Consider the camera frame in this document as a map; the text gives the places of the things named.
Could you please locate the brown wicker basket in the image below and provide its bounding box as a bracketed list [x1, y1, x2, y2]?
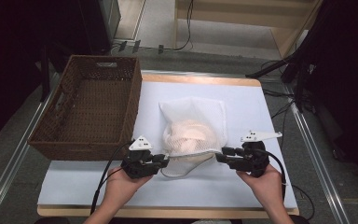
[27, 54, 143, 161]

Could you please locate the cream cloth garment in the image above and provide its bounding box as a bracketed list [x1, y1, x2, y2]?
[162, 119, 222, 157]

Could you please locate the metal floor rail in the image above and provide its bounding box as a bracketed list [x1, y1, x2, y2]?
[0, 73, 60, 224]
[283, 83, 352, 224]

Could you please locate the black curtain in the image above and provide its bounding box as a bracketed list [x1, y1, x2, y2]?
[0, 0, 85, 148]
[304, 0, 358, 188]

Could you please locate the wooden table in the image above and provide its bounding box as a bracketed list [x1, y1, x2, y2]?
[36, 72, 300, 219]

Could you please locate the person's left hand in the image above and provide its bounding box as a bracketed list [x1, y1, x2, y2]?
[103, 166, 153, 213]

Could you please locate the black stool seat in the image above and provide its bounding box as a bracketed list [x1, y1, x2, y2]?
[34, 217, 71, 224]

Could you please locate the black metal stand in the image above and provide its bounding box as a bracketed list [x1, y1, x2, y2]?
[245, 31, 311, 113]

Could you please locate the left hand-held gripper black cable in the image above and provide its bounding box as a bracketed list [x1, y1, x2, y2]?
[89, 141, 134, 216]

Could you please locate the hand-held gripper black cable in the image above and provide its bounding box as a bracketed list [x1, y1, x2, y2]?
[89, 141, 134, 216]
[255, 148, 287, 202]

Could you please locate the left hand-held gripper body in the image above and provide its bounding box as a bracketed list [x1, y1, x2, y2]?
[120, 134, 163, 180]

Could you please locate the black hanging cable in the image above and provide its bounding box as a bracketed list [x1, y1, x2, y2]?
[173, 0, 195, 52]

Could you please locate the person's right hand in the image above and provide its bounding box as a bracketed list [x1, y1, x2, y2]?
[236, 162, 285, 208]

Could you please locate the black metal post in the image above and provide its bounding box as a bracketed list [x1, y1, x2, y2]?
[40, 43, 51, 102]

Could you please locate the light wooden shelf unit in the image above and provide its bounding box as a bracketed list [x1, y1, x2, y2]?
[173, 0, 324, 60]

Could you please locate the white mesh laundry bag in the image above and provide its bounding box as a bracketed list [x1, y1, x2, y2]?
[158, 96, 228, 179]

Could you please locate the right hand-held gripper black cable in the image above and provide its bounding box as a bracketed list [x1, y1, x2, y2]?
[255, 148, 287, 202]

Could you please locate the black floor cable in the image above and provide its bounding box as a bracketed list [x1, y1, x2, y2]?
[292, 185, 315, 222]
[262, 88, 296, 144]

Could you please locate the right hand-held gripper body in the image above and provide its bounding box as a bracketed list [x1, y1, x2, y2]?
[234, 130, 283, 178]

